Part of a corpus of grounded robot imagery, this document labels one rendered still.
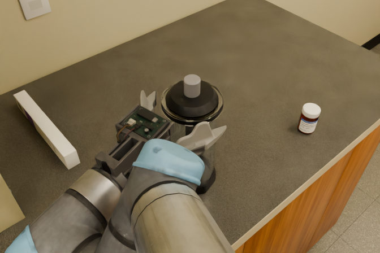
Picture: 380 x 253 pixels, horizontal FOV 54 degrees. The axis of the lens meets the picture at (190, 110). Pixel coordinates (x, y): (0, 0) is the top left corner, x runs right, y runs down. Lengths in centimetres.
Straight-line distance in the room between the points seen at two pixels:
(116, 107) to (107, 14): 33
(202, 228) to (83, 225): 23
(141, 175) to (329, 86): 77
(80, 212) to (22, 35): 68
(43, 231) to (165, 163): 19
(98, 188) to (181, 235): 23
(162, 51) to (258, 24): 36
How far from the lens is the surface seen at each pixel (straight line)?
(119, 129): 56
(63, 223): 50
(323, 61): 117
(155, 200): 35
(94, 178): 52
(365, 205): 206
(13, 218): 81
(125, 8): 120
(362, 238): 196
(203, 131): 58
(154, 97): 67
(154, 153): 39
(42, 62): 114
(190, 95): 62
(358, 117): 102
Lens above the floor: 159
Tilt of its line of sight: 44 degrees down
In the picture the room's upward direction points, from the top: straight up
